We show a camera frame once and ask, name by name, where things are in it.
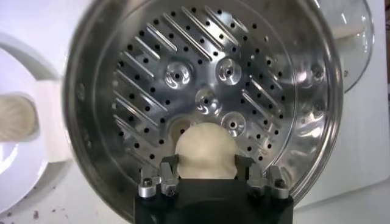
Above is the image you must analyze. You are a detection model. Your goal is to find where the stainless steel steamer basket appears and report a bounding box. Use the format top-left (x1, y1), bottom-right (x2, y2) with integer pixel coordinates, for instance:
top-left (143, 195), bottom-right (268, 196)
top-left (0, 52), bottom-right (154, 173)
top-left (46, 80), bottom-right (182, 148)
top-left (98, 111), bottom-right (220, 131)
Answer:
top-left (33, 0), bottom-right (344, 224)

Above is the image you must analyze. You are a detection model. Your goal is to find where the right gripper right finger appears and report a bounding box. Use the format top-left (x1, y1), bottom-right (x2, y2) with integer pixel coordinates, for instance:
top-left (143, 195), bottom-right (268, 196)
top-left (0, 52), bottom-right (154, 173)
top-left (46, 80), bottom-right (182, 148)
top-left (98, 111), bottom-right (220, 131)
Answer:
top-left (234, 154), bottom-right (290, 200)

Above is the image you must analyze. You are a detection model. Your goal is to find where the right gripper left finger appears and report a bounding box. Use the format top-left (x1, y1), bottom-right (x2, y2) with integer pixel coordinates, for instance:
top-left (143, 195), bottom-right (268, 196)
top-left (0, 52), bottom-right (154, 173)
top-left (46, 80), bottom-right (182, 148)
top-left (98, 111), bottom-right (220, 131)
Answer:
top-left (138, 154), bottom-right (180, 199)

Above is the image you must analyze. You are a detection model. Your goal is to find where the glass pot lid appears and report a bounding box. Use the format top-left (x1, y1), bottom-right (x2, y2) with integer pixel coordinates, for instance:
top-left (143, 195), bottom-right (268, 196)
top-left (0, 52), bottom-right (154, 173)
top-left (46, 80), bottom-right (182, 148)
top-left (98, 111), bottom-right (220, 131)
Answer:
top-left (316, 0), bottom-right (375, 94)

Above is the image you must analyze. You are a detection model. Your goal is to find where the white round plate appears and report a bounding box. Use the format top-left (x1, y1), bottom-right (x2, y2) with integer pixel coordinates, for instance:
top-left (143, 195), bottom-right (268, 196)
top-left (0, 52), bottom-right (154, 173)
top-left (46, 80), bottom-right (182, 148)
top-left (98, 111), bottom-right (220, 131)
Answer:
top-left (0, 33), bottom-right (62, 214)

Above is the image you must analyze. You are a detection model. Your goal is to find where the white steamed baozi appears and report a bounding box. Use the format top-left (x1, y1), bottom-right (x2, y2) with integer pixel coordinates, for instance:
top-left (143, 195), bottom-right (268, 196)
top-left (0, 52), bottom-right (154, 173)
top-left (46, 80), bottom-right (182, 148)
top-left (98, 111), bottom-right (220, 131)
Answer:
top-left (174, 122), bottom-right (238, 180)
top-left (0, 93), bottom-right (40, 142)

